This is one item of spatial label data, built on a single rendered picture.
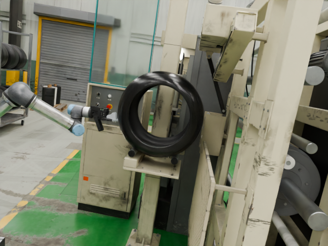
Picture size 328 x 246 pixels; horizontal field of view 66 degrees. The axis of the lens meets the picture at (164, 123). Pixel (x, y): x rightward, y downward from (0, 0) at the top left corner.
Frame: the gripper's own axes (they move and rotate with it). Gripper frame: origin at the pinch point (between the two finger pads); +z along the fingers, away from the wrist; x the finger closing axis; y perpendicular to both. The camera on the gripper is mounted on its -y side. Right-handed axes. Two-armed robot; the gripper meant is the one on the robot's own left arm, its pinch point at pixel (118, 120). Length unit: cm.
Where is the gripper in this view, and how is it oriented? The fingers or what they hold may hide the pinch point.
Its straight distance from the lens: 174.1
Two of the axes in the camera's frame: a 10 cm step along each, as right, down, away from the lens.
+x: 1.1, -1.4, 9.8
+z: 9.8, 1.7, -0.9
